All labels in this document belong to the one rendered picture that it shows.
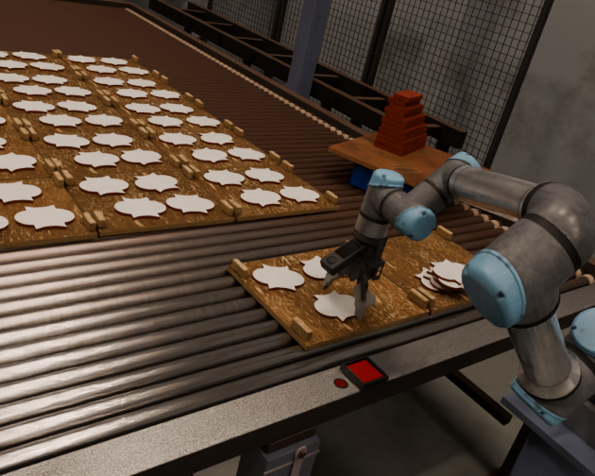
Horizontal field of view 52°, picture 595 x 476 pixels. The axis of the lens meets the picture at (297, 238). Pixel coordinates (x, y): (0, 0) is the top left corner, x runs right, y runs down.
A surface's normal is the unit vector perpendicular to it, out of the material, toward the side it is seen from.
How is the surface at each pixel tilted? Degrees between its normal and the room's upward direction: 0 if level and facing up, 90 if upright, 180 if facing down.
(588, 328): 37
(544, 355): 107
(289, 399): 0
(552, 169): 90
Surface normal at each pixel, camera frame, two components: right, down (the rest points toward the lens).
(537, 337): 0.04, 0.75
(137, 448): 0.21, -0.87
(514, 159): -0.81, 0.10
